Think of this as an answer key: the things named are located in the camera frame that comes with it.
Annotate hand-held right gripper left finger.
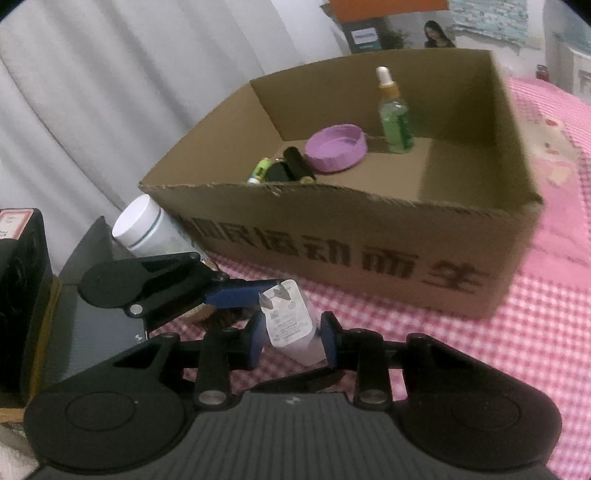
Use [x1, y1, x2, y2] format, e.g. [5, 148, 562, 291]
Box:
[111, 313, 269, 409]

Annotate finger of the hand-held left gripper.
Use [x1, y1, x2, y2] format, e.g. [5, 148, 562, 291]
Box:
[249, 368, 346, 396]
[127, 251, 287, 329]

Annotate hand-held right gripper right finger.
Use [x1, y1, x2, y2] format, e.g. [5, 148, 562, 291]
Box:
[320, 311, 465, 406]

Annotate white charger plug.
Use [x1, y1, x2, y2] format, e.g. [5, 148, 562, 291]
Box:
[257, 278, 319, 363]

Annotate printed cardboard box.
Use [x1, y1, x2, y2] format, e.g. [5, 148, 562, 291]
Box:
[139, 48, 544, 321]

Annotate green lip balm tube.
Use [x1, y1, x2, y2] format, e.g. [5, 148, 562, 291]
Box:
[247, 157, 273, 185]

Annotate black tape roll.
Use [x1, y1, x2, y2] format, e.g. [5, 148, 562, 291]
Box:
[265, 147, 317, 184]

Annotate green dropper bottle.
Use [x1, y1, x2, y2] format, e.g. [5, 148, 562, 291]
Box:
[375, 66, 415, 154]

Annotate white lidded jar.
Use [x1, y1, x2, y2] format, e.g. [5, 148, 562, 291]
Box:
[112, 194, 204, 259]

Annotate pink checkered tablecloth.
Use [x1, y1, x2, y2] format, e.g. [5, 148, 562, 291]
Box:
[152, 76, 591, 480]

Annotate white curtain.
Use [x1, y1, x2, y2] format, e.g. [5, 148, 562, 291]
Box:
[0, 0, 352, 278]

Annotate blue and white carton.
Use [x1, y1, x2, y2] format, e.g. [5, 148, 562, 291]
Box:
[344, 16, 416, 56]

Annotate orange board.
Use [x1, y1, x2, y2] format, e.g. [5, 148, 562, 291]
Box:
[330, 0, 451, 24]

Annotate patterned hanging cloth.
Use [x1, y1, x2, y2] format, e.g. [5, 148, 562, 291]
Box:
[448, 0, 529, 44]

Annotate white cabinet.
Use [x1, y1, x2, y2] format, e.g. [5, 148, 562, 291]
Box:
[545, 18, 591, 100]

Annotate wall poster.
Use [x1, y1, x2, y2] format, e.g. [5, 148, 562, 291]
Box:
[422, 18, 458, 49]

